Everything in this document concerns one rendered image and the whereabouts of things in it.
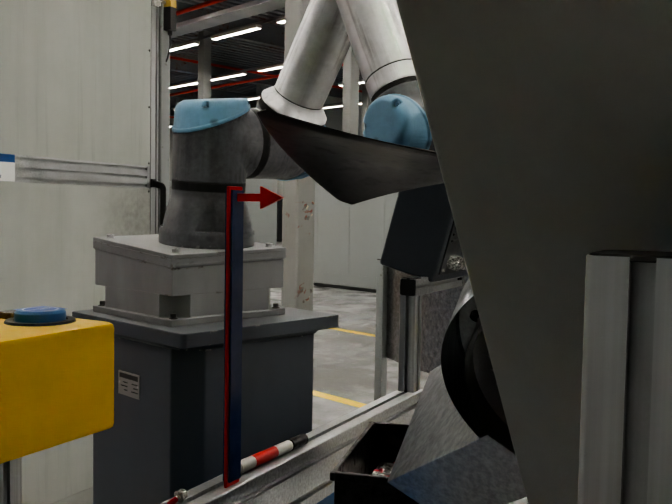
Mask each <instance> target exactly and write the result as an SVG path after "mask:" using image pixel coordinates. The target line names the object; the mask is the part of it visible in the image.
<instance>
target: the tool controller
mask: <svg viewBox="0 0 672 504"><path fill-rule="evenodd" d="M380 263H381V264H382V265H383V266H386V267H389V268H392V269H395V270H398V271H401V272H403V273H406V274H409V275H412V276H419V277H428V280H429V282H436V281H441V280H446V279H451V278H456V277H461V276H466V275H468V272H467V268H466V264H465V261H464V257H463V253H462V249H461V245H460V242H459V238H458V234H457V230H456V226H455V222H454V219H453V215H452V211H451V207H450V203H449V200H448V196H447V192H446V188H445V184H444V183H442V184H436V185H431V186H425V187H420V188H415V189H410V190H405V191H401V192H399V193H398V197H397V201H396V204H395V208H394V212H393V216H392V219H391V223H390V227H389V231H388V234H387V238H386V242H385V246H384V249H383V253H382V257H381V261H380Z"/></svg>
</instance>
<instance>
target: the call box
mask: <svg viewBox="0 0 672 504"><path fill-rule="evenodd" d="M113 424H114V326H113V324H112V323H110V322H106V321H97V320H88V319H79V318H75V317H72V316H67V315H66V320H63V321H57V322H46V323H22V322H15V321H14V317H13V318H8V319H0V464H2V463H5V462H8V461H11V460H14V459H17V458H20V457H23V456H26V455H29V454H32V453H35V452H39V451H42V450H45V449H48V448H51V447H54V446H57V445H60V444H63V443H66V442H69V441H72V440H75V439H78V438H82V437H85V436H88V435H91V434H94V433H97V432H100V431H103V430H106V429H109V428H111V427H112V426H113Z"/></svg>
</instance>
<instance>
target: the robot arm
mask: <svg viewBox="0 0 672 504"><path fill-rule="evenodd" d="M350 46H352V49H353V51H354V54H355V57H356V60H357V63H358V66H359V69H360V72H361V75H362V78H363V81H364V83H365V86H366V89H367V92H368V95H369V98H370V101H371V104H370V106H369V107H368V109H367V111H366V113H365V116H364V120H363V122H364V131H363V135H364V137H368V138H372V139H376V140H380V141H385V142H390V143H395V144H400V145H405V146H410V147H415V148H421V149H427V150H433V151H436V150H435V146H434V142H433V139H432V135H431V131H430V127H429V123H428V119H427V116H426V112H425V108H424V104H423V100H422V97H421V93H420V89H419V85H418V81H417V77H416V74H415V70H414V66H413V62H412V58H411V55H410V51H409V47H408V43H407V39H406V35H405V32H404V28H403V24H402V20H401V16H400V13H399V9H398V5H397V1H396V0H310V2H309V5H308V7H307V9H306V12H305V14H304V17H303V19H302V21H301V24H300V26H299V29H298V31H297V34H296V36H295V38H294V41H293V43H292V46H291V48H290V50H289V53H288V55H287V58H286V60H285V63H284V65H283V67H282V70H281V72H280V75H279V77H278V79H277V82H276V84H275V86H272V87H270V88H267V89H265V90H263V91H262V94H261V96H260V99H259V101H258V103H257V106H256V108H250V104H249V100H248V99H247V98H213V99H192V100H183V101H181V102H179V103H178V104H177V105H176V107H175V111H174V125H173V126H172V132H173V152H172V187H171V196H170V199H169V202H168V205H167V208H166V212H165V215H164V219H163V224H162V225H160V227H159V240H158V242H159V243H161V244H164V245H169V246H175V247H182V248H194V249H225V197H226V190H227V186H237V187H242V188H243V191H244V194H245V187H246V179H276V180H280V181H290V180H294V179H303V178H306V177H308V176H309V175H308V174H307V173H306V172H305V171H304V170H303V169H302V168H300V167H299V166H298V165H297V164H296V163H295V162H294V161H293V160H292V159H291V158H290V157H289V156H288V154H287V153H286V152H285V151H284V150H283V149H282V148H281V147H280V146H279V145H278V143H277V142H276V141H275V140H274V139H273V137H272V136H271V135H270V133H269V132H268V131H267V129H266V128H265V126H264V125H263V123H262V122H261V120H260V118H259V117H258V114H257V113H258V111H261V110H264V109H268V110H271V111H274V112H277V113H280V114H283V115H287V116H290V117H293V118H296V119H300V120H303V121H307V122H310V123H314V124H317V125H321V126H325V123H326V120H327V118H326V115H325V112H324V110H323V105H324V103H325V101H326V99H327V97H328V94H329V92H330V90H331V88H332V86H333V83H334V81H335V79H336V77H337V75H338V72H339V70H340V68H341V66H342V64H343V61H344V59H345V57H346V55H347V53H348V50H349V48H350ZM325 127H326V126H325ZM252 246H254V229H253V228H252V224H251V219H250V215H249V211H248V207H247V203H246V201H244V221H243V248H249V247H252Z"/></svg>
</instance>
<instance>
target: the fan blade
mask: <svg viewBox="0 0 672 504"><path fill-rule="evenodd" d="M257 114H258V117H259V118H260V120H261V122H262V123H263V125H264V126H265V128H266V129H267V131H268V132H269V133H270V135H271V136H272V137H273V139H274V140H275V141H276V142H277V143H278V145H279V146H280V147H281V148H282V149H283V150H284V151H285V152H286V153H287V154H288V156H289V157H290V158H291V159H292V160H293V161H294V162H295V163H296V164H297V165H298V166H299V167H300V168H302V169H303V170H304V171H305V172H306V173H307V174H308V175H309V176H310V177H311V178H312V179H314V180H315V181H316V182H317V183H318V184H319V185H320V186H322V187H323V188H324V189H325V190H326V191H328V192H329V193H330V194H331V195H332V196H334V197H335V198H336V199H338V200H339V201H342V202H345V203H348V204H351V205H353V204H356V203H360V202H363V201H366V200H370V199H373V198H377V197H380V196H384V195H388V194H392V193H397V192H401V191H405V190H410V189H415V188H420V187H425V186H431V185H436V184H442V183H444V180H443V177H442V173H441V169H440V165H439V161H438V158H437V154H436V151H433V150H427V149H421V148H415V147H410V146H405V145H400V144H395V143H390V142H385V141H380V140H376V139H372V138H368V137H363V136H359V135H355V134H351V133H347V132H343V131H340V130H336V129H332V128H328V127H325V126H321V125H317V124H314V123H310V122H307V121H303V120H300V119H296V118H293V117H290V116H287V115H283V114H280V113H277V112H274V111H271V110H268V109H264V110H261V111H258V113H257Z"/></svg>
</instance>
